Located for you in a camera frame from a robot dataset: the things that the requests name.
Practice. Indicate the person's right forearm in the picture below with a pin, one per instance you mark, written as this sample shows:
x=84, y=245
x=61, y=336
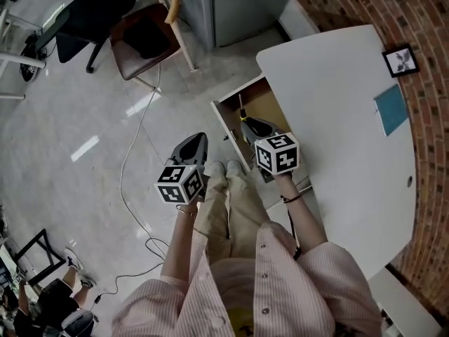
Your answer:
x=303, y=219

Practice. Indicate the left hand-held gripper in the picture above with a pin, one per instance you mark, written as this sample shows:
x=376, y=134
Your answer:
x=180, y=184

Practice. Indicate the beige trousers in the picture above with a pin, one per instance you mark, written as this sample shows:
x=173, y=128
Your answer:
x=238, y=216

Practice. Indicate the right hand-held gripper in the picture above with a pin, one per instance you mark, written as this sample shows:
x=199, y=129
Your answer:
x=277, y=153

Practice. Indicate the person's left forearm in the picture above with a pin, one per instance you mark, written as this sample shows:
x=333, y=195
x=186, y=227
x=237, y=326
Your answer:
x=183, y=237

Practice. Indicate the grey metal cabinet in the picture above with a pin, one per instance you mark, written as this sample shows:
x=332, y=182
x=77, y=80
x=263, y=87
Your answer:
x=242, y=9

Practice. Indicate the person's left white shoe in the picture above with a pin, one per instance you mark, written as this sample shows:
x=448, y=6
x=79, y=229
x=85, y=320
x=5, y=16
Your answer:
x=217, y=168

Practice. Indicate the white desk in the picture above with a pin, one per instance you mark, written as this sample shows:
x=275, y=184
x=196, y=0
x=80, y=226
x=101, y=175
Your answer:
x=336, y=153

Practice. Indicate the black metal frame stand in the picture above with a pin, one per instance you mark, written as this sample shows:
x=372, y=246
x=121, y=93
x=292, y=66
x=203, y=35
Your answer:
x=45, y=255

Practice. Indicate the black picture frame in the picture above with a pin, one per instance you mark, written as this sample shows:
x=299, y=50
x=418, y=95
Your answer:
x=401, y=61

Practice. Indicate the teal notebook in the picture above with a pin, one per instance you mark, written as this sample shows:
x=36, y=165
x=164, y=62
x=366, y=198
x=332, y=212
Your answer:
x=390, y=110

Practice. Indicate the white work table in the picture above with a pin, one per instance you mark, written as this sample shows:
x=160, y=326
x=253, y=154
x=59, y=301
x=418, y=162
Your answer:
x=31, y=5

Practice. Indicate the brown wooden chair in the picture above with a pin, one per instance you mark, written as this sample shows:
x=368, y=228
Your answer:
x=140, y=58

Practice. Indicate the black wrist band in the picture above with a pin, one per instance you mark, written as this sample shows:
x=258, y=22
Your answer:
x=293, y=199

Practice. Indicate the white wooden drawer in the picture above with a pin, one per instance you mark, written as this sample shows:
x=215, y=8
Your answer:
x=261, y=100

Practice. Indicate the black office chair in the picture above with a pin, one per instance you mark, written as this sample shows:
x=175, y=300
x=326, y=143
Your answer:
x=98, y=9

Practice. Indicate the pink striped shirt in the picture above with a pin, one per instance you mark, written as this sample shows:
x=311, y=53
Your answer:
x=280, y=293

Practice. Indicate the black round floor device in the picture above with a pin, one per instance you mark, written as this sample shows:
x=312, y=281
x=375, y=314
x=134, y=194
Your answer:
x=29, y=65

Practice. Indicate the yellow black screwdriver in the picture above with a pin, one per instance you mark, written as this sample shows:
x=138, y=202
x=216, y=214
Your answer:
x=242, y=114

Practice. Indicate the person's white shoe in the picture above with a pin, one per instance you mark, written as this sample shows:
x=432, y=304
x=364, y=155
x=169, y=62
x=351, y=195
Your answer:
x=217, y=168
x=235, y=167

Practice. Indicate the person's right white shoe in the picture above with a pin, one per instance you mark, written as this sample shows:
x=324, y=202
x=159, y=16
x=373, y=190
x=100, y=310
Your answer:
x=235, y=167

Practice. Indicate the white low shelf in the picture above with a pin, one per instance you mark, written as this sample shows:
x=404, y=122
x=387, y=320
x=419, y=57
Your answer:
x=403, y=304

